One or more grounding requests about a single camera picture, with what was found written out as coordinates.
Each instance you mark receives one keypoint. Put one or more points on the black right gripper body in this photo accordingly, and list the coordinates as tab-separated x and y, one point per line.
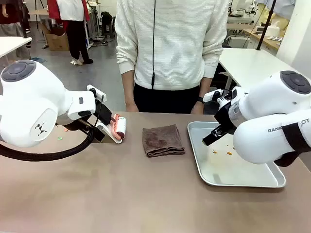
227	116

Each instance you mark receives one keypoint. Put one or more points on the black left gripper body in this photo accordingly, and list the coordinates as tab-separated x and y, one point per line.
104	114

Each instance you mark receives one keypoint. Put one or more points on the brown towel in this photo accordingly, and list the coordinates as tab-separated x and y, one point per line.
162	140

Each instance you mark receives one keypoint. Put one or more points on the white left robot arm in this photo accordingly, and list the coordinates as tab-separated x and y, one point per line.
31	97

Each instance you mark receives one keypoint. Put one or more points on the person's right forearm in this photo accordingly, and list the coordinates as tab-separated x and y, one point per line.
128	85

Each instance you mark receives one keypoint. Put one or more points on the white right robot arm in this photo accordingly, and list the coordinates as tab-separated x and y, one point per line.
267	102

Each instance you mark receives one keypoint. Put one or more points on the person's left forearm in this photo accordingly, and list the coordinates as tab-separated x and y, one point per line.
204	88

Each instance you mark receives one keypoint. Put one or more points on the person's right hand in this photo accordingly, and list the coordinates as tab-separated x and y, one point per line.
132	106

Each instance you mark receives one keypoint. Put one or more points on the person's left hand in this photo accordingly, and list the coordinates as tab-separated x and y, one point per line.
196	109

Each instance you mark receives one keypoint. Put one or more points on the white folded roller stand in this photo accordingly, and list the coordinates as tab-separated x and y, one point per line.
109	133

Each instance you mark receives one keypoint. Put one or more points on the black wrist watch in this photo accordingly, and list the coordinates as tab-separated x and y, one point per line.
200	99

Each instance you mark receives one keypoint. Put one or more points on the silver metal tray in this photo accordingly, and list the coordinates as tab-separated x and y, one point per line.
230	170

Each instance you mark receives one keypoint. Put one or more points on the large white work table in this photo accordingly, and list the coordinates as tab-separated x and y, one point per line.
252	65

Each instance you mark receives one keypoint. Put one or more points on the black trousers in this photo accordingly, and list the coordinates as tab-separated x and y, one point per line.
167	99

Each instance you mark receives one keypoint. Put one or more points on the wooden workbench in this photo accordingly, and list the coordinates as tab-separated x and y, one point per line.
264	38

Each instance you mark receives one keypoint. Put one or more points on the brown cardboard box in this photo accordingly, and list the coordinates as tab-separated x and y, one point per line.
57	40

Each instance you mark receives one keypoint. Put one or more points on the bystander in red and white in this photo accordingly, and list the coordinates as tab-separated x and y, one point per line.
77	29

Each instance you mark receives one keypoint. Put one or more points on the white knit sweater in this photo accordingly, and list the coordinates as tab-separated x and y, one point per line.
175	43

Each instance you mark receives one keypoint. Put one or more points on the black stool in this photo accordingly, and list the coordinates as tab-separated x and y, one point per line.
107	20

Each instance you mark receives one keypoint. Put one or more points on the black stand pole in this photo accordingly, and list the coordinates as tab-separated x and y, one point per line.
266	24

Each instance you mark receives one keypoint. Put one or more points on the small white side table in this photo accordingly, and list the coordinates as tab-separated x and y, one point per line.
12	44

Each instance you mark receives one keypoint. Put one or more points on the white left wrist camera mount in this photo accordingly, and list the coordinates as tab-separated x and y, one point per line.
96	91

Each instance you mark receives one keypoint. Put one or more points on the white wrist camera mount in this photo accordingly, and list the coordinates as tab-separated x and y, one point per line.
96	91
211	96

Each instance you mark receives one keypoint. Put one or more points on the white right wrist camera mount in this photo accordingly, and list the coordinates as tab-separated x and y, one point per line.
211	96

